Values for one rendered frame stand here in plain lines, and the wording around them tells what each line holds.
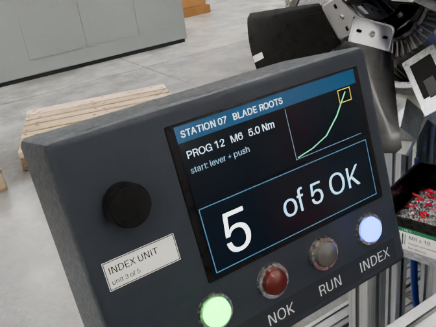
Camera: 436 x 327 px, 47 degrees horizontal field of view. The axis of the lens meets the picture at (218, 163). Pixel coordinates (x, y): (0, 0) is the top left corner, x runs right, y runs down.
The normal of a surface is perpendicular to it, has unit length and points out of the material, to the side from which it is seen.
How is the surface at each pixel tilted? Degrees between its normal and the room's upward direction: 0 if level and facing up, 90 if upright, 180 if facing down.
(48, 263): 0
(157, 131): 75
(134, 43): 90
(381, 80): 49
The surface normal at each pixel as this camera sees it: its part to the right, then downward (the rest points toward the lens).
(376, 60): 0.04, -0.24
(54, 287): -0.13, -0.90
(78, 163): 0.48, 0.06
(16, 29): 0.53, 0.30
